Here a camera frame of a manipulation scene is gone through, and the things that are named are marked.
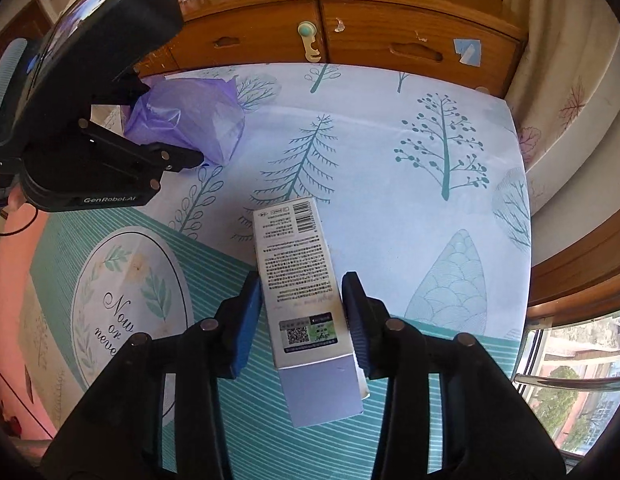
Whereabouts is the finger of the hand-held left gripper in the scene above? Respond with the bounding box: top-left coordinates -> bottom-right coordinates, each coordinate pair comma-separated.
78,119 -> 205,191
92,67 -> 151,108

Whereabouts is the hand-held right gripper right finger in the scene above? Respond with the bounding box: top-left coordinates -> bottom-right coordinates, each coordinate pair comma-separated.
341,271 -> 566,480

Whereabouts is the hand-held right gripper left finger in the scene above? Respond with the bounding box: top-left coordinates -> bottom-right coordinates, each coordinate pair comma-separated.
40,271 -> 265,480

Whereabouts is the purple plastic bag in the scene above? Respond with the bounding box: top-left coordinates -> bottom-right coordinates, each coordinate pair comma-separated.
122,77 -> 247,167

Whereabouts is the small white box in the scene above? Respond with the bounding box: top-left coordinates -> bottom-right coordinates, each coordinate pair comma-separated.
253,197 -> 369,428

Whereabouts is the tree print tablecloth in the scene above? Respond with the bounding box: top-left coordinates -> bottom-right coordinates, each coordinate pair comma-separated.
27,62 -> 533,476

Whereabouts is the wooden desk with drawers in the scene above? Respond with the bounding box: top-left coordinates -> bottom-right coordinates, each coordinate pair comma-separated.
134,0 -> 528,98

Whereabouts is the pink bed mat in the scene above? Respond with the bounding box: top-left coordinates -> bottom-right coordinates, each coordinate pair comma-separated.
0,195 -> 58,441

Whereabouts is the teal drawer lock knob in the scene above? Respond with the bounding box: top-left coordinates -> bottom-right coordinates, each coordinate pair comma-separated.
297,21 -> 321,63

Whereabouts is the window with metal grille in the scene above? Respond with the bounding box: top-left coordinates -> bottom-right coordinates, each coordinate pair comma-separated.
512,210 -> 620,461

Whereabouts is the blue sticker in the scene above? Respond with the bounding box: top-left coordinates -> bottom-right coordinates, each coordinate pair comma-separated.
452,38 -> 483,67

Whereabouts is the cream curtain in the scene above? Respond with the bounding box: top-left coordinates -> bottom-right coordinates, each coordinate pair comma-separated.
505,0 -> 620,211

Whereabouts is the black cable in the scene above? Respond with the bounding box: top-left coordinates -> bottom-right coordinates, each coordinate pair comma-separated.
0,205 -> 40,238

